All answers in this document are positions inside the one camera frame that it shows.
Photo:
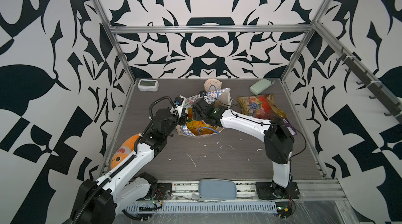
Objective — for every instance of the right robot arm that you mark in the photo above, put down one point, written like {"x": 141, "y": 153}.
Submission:
{"x": 277, "y": 139}

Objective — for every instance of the white digital clock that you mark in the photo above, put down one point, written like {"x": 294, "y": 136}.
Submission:
{"x": 148, "y": 85}

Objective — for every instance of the red fruit snack bag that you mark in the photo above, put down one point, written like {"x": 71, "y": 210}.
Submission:
{"x": 259, "y": 106}

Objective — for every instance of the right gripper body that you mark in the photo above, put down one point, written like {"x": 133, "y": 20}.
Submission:
{"x": 198, "y": 115}

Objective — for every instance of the grey-blue pouch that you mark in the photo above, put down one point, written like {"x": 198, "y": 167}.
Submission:
{"x": 217, "y": 189}

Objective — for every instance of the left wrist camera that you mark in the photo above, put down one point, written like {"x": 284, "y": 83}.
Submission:
{"x": 178, "y": 109}

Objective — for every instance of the purple snack pack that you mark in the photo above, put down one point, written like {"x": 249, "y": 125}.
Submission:
{"x": 291, "y": 129}

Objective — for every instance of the yellow mango candy bag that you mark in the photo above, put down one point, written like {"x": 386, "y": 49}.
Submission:
{"x": 200, "y": 128}

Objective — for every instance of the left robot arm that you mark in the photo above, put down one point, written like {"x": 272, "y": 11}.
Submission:
{"x": 100, "y": 201}

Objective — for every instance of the wall hook rack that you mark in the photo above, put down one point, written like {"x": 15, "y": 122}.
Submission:
{"x": 377, "y": 88}

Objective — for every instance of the mint green case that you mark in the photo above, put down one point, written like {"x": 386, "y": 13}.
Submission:
{"x": 260, "y": 86}

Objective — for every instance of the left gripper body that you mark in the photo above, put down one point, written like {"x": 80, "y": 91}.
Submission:
{"x": 172, "y": 121}

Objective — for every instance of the orange plush toy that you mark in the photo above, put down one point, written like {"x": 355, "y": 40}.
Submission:
{"x": 124, "y": 151}

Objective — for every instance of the blue checkered paper bag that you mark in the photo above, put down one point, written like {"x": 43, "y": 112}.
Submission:
{"x": 221, "y": 97}

